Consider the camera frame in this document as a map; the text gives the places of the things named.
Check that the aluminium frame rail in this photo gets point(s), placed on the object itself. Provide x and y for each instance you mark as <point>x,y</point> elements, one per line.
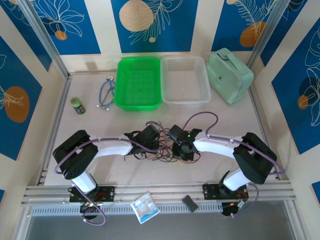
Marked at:
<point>162,192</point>

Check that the green plastic basket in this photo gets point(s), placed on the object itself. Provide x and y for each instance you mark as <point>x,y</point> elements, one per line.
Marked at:
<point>137,82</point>

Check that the aluminium frame post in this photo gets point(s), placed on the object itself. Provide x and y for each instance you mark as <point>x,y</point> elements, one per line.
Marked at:
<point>44,37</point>
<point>268,32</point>

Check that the mint green zipper bag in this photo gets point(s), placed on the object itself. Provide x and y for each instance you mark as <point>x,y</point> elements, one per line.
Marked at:
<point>230,77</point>

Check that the small green bottle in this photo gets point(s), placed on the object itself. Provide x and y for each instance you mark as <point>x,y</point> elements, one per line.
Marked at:
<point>78,107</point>

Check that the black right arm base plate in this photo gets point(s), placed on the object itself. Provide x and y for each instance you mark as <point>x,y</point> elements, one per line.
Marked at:
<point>210,192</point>

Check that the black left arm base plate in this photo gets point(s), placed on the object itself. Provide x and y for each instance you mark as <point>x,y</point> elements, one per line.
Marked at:
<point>108,193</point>

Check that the blue stethoscope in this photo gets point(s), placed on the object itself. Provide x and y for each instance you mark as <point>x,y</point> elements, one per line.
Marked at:
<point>110,78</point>

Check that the white plastic basket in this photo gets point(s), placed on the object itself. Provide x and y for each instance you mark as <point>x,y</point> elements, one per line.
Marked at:
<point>185,82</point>

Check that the white blue plastic packet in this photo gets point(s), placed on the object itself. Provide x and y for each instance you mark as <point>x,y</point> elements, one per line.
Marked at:
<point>145,207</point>

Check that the small black block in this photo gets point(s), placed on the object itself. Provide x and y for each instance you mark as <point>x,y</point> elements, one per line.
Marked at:
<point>189,203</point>

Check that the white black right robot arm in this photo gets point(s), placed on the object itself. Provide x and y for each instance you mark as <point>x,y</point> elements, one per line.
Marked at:
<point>217,147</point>

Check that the aluminium side rail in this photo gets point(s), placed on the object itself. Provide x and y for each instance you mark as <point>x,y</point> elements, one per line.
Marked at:
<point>255,95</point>
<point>58,117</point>

